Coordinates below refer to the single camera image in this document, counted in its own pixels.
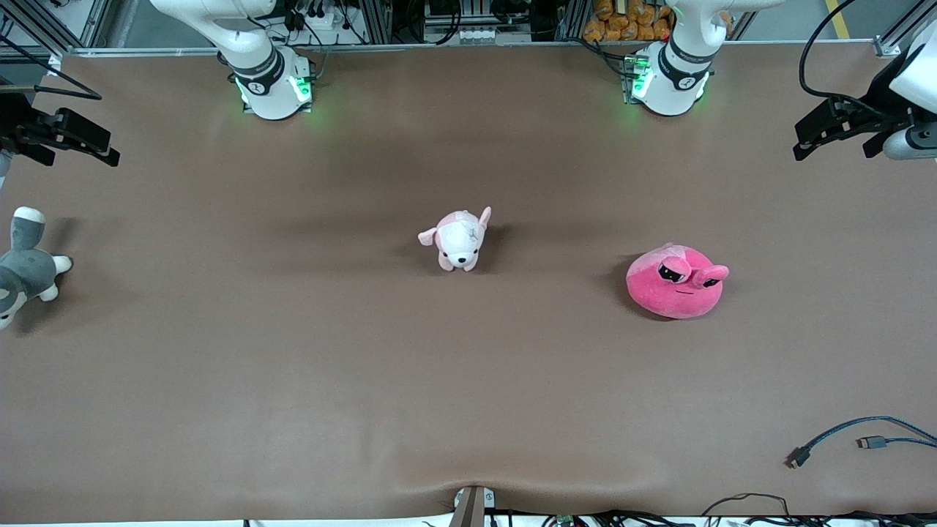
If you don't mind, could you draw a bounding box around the round hot pink plush toy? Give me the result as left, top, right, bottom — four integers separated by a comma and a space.
626, 243, 731, 320

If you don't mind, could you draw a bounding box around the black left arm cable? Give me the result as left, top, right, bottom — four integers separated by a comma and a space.
798, 0, 890, 107

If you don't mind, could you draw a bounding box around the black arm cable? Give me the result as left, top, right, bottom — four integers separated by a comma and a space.
798, 0, 890, 107
0, 33, 103, 102

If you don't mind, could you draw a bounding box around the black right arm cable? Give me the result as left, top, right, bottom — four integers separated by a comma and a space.
0, 33, 103, 102

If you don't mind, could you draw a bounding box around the orange plush toy pile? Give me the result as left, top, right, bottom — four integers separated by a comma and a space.
582, 0, 733, 43

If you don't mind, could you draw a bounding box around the blue cable black plug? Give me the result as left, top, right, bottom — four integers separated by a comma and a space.
785, 416, 937, 470

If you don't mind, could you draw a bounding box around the thin black looped cable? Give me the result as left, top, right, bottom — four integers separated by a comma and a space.
701, 492, 793, 517

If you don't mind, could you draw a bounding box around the black cable bundle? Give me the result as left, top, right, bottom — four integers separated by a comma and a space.
498, 505, 937, 527

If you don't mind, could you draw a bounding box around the grey white plush husky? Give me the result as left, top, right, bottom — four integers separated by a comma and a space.
0, 206, 74, 330

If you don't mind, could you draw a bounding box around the blue cable grey plug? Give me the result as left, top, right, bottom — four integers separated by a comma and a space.
858, 436, 937, 449

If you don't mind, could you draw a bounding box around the aluminium frame profile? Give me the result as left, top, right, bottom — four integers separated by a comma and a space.
873, 15, 937, 58
0, 0, 114, 51

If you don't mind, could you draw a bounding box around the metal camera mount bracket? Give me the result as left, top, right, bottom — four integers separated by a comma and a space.
448, 485, 496, 527

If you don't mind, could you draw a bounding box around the aluminium table edge rail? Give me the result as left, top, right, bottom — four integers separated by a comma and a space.
62, 39, 879, 58

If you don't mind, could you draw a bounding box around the light pink plush dog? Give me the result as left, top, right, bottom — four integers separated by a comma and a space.
418, 206, 493, 272

